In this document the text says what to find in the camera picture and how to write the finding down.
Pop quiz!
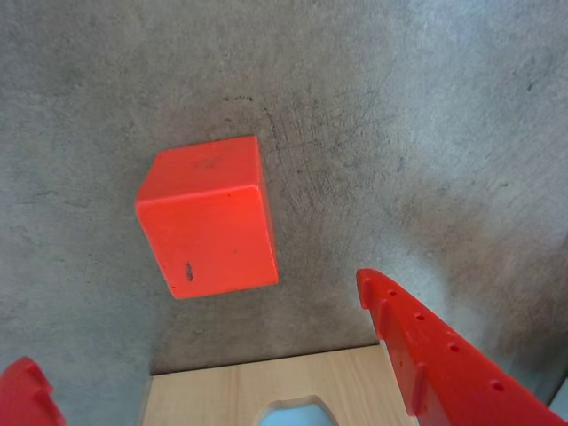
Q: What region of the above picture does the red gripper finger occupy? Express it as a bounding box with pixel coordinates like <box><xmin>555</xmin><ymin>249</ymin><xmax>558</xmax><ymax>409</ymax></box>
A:
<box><xmin>0</xmin><ymin>356</ymin><xmax>67</xmax><ymax>426</ymax></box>
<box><xmin>356</xmin><ymin>268</ymin><xmax>568</xmax><ymax>426</ymax></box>

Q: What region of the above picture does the red cube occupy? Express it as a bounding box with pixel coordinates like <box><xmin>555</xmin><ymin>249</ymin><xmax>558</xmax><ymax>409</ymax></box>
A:
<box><xmin>134</xmin><ymin>135</ymin><xmax>280</xmax><ymax>301</ymax></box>

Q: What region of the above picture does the wooden shape sorter box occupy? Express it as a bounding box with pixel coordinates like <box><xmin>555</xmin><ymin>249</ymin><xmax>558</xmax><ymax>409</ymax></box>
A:
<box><xmin>137</xmin><ymin>344</ymin><xmax>421</xmax><ymax>426</ymax></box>

